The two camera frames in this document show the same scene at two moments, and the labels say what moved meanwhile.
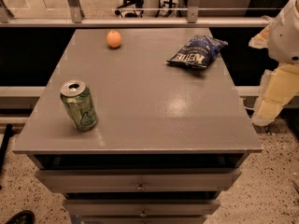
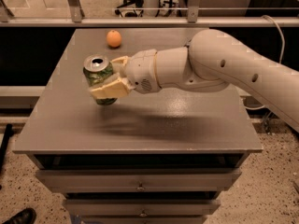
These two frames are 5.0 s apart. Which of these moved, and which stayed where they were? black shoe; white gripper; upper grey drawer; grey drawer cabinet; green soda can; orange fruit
Moved: white gripper; green soda can
Stayed: upper grey drawer; grey drawer cabinet; black shoe; orange fruit
